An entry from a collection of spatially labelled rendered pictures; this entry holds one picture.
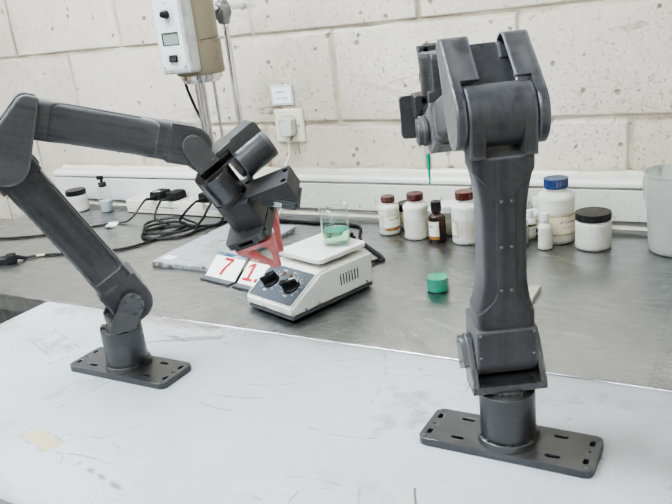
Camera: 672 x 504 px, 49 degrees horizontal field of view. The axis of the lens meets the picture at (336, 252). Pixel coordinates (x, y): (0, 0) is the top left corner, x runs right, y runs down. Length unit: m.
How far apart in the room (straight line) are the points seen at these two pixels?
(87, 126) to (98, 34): 1.22
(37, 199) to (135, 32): 1.17
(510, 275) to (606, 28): 0.89
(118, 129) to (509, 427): 0.65
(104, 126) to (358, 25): 0.86
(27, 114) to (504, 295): 0.65
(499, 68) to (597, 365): 0.46
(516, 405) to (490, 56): 0.37
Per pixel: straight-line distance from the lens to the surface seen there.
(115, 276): 1.12
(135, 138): 1.09
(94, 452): 1.02
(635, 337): 1.16
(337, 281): 1.31
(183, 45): 1.59
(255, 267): 1.47
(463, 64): 0.77
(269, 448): 0.94
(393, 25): 1.75
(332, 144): 1.87
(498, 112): 0.73
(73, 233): 1.11
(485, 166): 0.75
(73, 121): 1.08
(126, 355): 1.17
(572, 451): 0.88
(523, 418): 0.86
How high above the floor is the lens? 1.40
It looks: 18 degrees down
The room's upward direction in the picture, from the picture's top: 7 degrees counter-clockwise
